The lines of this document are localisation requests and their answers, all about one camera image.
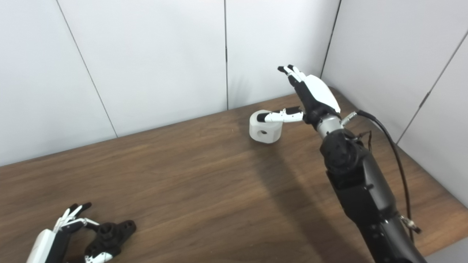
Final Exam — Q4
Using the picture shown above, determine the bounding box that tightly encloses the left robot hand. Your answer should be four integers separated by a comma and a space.
26, 202, 114, 263

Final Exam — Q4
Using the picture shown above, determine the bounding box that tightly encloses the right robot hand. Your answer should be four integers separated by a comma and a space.
257, 65, 341, 136

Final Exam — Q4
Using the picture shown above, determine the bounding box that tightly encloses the black flanged holder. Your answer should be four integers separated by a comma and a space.
82, 220, 137, 260

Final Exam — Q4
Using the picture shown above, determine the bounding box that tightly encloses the round white piece with holes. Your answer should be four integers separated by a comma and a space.
249, 109, 284, 144

